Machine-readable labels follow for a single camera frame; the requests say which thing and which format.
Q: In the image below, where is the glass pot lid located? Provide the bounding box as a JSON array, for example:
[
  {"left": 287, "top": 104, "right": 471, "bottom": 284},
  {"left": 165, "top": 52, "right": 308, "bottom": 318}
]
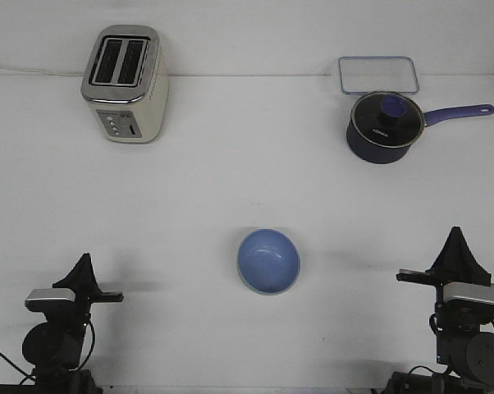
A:
[{"left": 350, "top": 91, "right": 424, "bottom": 148}]

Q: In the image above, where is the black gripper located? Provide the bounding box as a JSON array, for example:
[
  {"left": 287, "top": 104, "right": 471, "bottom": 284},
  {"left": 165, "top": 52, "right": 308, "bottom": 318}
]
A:
[
  {"left": 396, "top": 227, "right": 494, "bottom": 332},
  {"left": 43, "top": 253, "right": 123, "bottom": 323}
]

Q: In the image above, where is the dark blue saucepan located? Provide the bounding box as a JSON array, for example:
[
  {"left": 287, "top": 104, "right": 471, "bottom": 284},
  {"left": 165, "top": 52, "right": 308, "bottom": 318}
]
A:
[{"left": 346, "top": 104, "right": 494, "bottom": 164}]

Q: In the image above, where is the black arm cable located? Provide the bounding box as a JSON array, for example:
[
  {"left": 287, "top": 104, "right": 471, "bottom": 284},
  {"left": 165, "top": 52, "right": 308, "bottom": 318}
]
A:
[
  {"left": 0, "top": 319, "right": 96, "bottom": 385},
  {"left": 406, "top": 314, "right": 494, "bottom": 381}
]

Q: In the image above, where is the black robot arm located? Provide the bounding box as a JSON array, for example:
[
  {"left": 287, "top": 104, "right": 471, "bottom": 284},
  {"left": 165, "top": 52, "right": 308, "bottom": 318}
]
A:
[
  {"left": 384, "top": 227, "right": 494, "bottom": 393},
  {"left": 22, "top": 253, "right": 124, "bottom": 393}
]

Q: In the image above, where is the blue bowl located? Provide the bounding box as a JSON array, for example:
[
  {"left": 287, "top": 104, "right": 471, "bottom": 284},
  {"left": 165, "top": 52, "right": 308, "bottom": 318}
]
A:
[{"left": 236, "top": 229, "right": 301, "bottom": 276}]

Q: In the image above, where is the clear rectangular container lid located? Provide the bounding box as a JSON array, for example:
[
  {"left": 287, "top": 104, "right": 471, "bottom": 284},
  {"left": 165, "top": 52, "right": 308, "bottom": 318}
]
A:
[{"left": 338, "top": 56, "right": 419, "bottom": 95}]

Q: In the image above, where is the cream and steel toaster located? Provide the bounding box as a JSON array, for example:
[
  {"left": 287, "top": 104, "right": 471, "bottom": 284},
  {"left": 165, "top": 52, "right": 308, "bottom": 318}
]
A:
[{"left": 80, "top": 25, "right": 169, "bottom": 144}]

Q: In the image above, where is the green bowl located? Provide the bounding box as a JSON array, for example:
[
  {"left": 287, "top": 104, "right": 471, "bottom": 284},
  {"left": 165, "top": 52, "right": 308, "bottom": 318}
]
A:
[{"left": 239, "top": 273, "right": 299, "bottom": 296}]

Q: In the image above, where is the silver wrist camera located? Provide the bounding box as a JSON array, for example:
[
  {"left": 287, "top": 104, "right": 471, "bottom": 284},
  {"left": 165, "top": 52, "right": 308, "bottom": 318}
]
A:
[
  {"left": 25, "top": 288, "right": 75, "bottom": 312},
  {"left": 442, "top": 282, "right": 494, "bottom": 306}
]

